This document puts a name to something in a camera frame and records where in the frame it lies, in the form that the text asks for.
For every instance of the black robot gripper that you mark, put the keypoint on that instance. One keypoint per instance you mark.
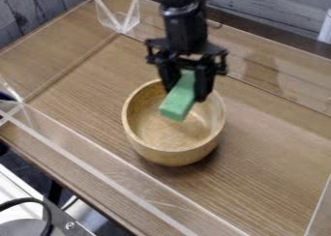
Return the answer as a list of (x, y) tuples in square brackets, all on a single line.
[(185, 47)]

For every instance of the green rectangular block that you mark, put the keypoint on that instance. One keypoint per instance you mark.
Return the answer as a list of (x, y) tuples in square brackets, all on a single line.
[(179, 100)]

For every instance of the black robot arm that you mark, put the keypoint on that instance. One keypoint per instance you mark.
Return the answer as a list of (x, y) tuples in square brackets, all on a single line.
[(184, 49)]

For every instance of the brown wooden bowl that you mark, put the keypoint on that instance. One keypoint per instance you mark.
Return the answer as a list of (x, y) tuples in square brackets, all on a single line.
[(161, 140)]

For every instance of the clear acrylic table barrier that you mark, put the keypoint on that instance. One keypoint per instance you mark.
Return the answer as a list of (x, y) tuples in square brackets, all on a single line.
[(240, 170)]

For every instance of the black table leg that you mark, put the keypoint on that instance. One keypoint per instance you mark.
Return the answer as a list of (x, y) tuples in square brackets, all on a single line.
[(55, 193)]

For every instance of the white post at right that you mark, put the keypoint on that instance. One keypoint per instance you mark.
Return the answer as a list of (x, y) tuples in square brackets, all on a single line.
[(324, 33)]

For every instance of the grey metal bracket with screw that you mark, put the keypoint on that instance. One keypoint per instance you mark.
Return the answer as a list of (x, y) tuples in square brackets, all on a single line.
[(64, 224)]

